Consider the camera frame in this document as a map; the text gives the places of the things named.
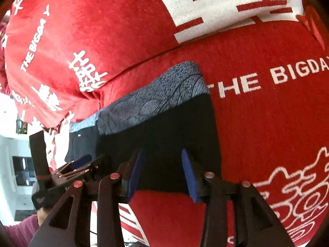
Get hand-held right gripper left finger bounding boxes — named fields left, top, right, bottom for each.
left=28, top=150, right=144, bottom=247

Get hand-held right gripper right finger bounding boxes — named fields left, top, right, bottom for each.
left=181, top=148, right=296, bottom=247

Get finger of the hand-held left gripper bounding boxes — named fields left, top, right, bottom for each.
left=50, top=165, right=101, bottom=188
left=68, top=154, right=106, bottom=171

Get black pants with blue stripes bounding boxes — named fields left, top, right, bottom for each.
left=64, top=61, right=223, bottom=195

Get red printed bed sheet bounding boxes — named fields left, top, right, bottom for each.
left=90, top=21, right=329, bottom=247

